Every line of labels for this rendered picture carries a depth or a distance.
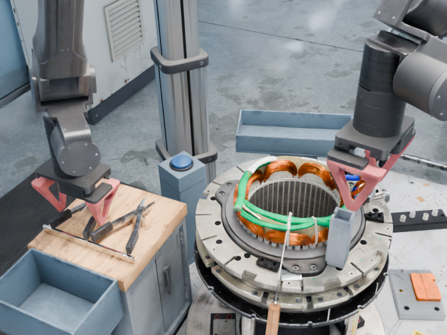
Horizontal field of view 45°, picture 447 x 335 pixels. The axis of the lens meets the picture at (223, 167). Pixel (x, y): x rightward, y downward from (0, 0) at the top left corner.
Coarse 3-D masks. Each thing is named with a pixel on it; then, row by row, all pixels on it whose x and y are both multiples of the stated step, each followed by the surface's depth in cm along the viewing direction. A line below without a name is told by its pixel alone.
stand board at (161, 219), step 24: (120, 192) 99; (144, 192) 99; (120, 216) 94; (144, 216) 94; (168, 216) 94; (48, 240) 90; (120, 240) 89; (144, 240) 89; (96, 264) 85; (120, 264) 85; (144, 264) 87; (120, 288) 84
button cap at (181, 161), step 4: (176, 156) 112; (180, 156) 111; (184, 156) 111; (172, 160) 111; (176, 160) 110; (180, 160) 110; (184, 160) 110; (188, 160) 110; (172, 164) 110; (176, 164) 109; (180, 164) 109; (184, 164) 109; (188, 164) 110; (180, 168) 109
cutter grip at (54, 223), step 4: (64, 212) 91; (68, 212) 91; (56, 216) 90; (60, 216) 90; (64, 216) 91; (68, 216) 91; (72, 216) 92; (52, 220) 89; (56, 220) 89; (60, 220) 90; (64, 220) 91; (52, 224) 89; (56, 224) 90; (60, 224) 90; (52, 228) 90
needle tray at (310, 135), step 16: (240, 112) 121; (256, 112) 122; (272, 112) 121; (288, 112) 121; (304, 112) 120; (240, 128) 120; (256, 128) 123; (272, 128) 123; (288, 128) 123; (304, 128) 123; (320, 128) 122; (336, 128) 122; (240, 144) 115; (256, 144) 114; (272, 144) 114; (288, 144) 113; (304, 144) 113; (320, 144) 112
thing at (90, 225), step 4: (92, 220) 89; (88, 224) 88; (92, 224) 89; (84, 228) 88; (88, 228) 88; (92, 228) 89; (84, 232) 87; (88, 232) 87; (84, 236) 87; (88, 236) 88
